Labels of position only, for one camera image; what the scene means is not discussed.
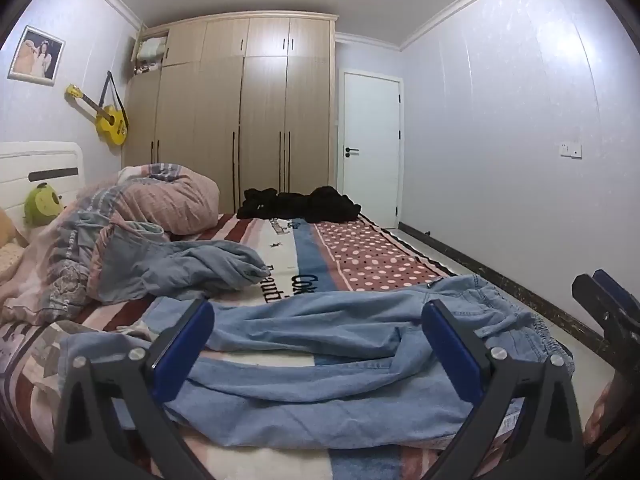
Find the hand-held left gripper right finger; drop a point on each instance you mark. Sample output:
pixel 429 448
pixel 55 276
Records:
pixel 452 350

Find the light blue denim pants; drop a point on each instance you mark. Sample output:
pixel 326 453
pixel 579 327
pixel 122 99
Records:
pixel 325 330

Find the green plush toy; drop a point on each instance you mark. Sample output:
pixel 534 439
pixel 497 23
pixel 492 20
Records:
pixel 44 203

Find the framed photo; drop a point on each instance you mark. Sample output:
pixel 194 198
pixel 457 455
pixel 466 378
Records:
pixel 37 55

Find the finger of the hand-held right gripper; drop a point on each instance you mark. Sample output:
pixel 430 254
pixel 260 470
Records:
pixel 617 287
pixel 597 300

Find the pink grey striped quilt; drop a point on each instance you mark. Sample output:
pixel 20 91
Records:
pixel 165 195

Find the brown plush toy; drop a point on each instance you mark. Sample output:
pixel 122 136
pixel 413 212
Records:
pixel 7 230

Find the white folded bedding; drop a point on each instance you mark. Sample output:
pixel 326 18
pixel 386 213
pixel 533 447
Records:
pixel 150 50

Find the yellow guitar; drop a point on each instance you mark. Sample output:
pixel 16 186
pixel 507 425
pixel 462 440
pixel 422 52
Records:
pixel 111 122

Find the printed striped dotted blanket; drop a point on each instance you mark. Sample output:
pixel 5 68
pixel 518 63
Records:
pixel 360 255

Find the white bed headboard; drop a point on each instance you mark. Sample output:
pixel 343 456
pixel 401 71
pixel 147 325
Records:
pixel 30 157

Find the beige wooden wardrobe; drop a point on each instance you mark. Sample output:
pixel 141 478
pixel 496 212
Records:
pixel 260 110

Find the black clothes pile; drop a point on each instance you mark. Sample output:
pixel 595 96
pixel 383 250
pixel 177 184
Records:
pixel 300 205

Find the white door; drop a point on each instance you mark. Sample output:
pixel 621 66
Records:
pixel 370 135

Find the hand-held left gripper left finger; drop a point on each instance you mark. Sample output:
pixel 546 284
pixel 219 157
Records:
pixel 182 350

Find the white wall socket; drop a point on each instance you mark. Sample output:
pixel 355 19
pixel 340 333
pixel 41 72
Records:
pixel 571 150

